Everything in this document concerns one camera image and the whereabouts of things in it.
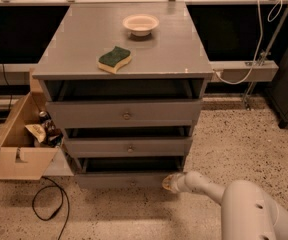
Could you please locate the grey drawer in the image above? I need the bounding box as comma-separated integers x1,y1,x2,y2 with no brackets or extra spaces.
75,156,185,189
64,137,192,158
46,100,201,129

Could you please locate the grey wall cable duct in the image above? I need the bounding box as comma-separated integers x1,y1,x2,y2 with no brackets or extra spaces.
210,61,278,84

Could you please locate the green yellow sponge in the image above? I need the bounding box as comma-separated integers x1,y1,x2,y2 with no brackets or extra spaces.
98,46,131,74

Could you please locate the trash in cardboard box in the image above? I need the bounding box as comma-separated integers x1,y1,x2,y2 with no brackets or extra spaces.
25,111,63,148

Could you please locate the grey middle drawer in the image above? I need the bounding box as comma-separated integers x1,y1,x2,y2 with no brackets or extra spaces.
64,137,192,158

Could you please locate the white paper bowl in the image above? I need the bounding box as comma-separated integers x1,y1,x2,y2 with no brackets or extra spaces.
123,14,159,37

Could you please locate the open cardboard box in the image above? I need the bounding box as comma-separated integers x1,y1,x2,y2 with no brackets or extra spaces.
0,77,57,180

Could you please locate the metal stand pole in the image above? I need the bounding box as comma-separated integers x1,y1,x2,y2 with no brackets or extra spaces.
240,0,288,83

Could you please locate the grey wooden drawer cabinet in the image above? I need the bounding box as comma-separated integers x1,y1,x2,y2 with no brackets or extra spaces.
32,1,215,175

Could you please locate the grey top drawer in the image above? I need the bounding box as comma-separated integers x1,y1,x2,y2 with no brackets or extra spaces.
46,100,201,129

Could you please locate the grey bottom drawer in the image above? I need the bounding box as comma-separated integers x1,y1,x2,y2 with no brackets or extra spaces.
75,156,185,189

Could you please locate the white hanging cable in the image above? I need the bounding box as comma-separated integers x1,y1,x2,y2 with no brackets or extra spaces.
212,0,288,86

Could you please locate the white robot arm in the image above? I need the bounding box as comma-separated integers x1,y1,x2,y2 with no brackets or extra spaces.
162,171,288,240

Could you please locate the black floor cable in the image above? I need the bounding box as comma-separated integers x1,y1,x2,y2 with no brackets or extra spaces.
31,176,71,240

